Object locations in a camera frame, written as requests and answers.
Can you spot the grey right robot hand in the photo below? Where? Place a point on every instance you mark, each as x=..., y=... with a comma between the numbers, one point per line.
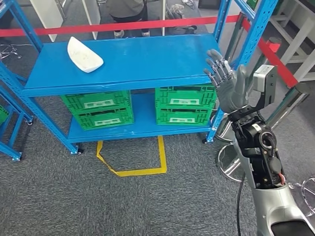
x=231, y=91

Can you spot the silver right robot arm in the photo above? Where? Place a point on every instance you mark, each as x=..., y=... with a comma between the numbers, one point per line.
x=263, y=159

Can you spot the blue metal shelf rack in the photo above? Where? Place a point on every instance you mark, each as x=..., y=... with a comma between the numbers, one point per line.
x=118, y=65

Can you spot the white plastic cover part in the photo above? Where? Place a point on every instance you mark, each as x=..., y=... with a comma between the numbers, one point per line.
x=83, y=58

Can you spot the red barrier belt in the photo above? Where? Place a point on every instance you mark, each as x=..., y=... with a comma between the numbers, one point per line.
x=98, y=26
x=270, y=55

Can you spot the green crate stack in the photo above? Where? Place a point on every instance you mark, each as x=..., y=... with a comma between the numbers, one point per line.
x=252, y=3

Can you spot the black microwave oven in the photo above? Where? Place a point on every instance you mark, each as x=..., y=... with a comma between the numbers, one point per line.
x=209, y=3

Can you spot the grey bag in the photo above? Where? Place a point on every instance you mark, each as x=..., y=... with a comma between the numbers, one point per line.
x=178, y=13

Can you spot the person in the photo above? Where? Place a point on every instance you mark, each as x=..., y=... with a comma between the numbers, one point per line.
x=125, y=9

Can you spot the small blue metal rack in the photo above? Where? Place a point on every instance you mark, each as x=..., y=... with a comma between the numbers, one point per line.
x=12, y=130

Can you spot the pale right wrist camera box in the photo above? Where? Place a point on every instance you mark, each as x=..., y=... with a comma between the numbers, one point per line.
x=264, y=81

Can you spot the white table frame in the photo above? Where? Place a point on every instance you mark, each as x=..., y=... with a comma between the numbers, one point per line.
x=298, y=35

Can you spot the metal chair frame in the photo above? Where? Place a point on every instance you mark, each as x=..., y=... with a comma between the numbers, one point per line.
x=60, y=8

